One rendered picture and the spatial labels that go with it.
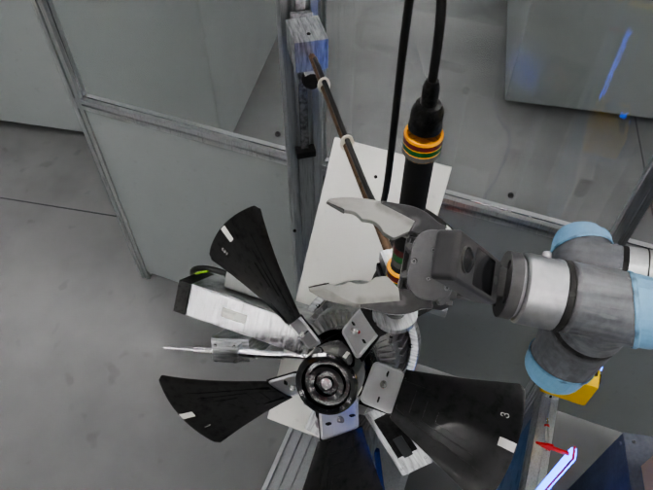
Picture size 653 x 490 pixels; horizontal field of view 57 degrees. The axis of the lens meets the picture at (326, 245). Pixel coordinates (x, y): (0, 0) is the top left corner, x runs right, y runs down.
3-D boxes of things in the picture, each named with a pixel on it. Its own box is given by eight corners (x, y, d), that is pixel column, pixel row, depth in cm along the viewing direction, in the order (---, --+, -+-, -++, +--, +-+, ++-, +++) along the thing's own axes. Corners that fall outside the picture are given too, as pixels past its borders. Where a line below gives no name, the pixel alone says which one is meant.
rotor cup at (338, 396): (301, 382, 125) (279, 407, 112) (318, 317, 122) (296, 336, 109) (367, 406, 121) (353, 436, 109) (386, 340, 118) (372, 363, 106)
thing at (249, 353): (315, 361, 126) (166, 350, 136) (315, 350, 126) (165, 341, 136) (312, 364, 124) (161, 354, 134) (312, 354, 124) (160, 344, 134)
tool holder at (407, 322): (362, 291, 97) (365, 253, 90) (404, 282, 98) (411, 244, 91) (379, 338, 92) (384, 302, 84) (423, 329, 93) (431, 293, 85)
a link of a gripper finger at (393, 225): (326, 213, 68) (395, 257, 67) (326, 199, 63) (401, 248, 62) (341, 191, 69) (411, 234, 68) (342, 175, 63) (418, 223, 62)
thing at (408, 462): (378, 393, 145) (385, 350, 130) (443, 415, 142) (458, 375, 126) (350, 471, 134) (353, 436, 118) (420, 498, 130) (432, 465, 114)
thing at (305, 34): (286, 49, 132) (284, 13, 125) (317, 45, 133) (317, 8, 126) (295, 76, 125) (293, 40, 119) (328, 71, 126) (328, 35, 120)
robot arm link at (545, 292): (564, 329, 59) (574, 247, 60) (516, 319, 59) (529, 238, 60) (538, 332, 66) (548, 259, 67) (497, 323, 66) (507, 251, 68)
